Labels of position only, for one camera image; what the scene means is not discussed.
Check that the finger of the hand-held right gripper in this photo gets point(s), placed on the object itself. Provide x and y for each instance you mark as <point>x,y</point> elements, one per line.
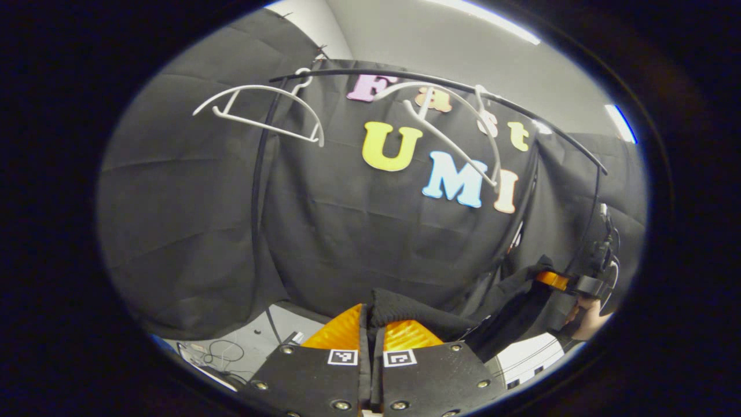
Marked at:
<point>553,280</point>

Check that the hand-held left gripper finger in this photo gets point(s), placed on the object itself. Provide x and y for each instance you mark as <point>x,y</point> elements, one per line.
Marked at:
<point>377,370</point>
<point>365,370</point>

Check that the black knit garment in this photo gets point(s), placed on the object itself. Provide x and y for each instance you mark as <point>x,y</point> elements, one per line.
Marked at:
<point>405,307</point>

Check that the white plastic hanger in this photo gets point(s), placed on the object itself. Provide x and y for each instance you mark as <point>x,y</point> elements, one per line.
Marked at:
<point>451,145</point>
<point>260,87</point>

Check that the black metal clothes rack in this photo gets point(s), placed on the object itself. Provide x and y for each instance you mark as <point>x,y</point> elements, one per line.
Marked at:
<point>255,202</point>

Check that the ceiling light panel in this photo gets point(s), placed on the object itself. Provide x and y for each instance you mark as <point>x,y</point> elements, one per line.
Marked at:
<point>622,124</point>
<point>492,17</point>

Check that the blue object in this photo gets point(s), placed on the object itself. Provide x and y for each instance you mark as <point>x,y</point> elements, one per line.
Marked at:
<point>162,343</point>

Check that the black backdrop cloth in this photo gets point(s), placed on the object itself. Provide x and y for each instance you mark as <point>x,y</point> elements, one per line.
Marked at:
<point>173,202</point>

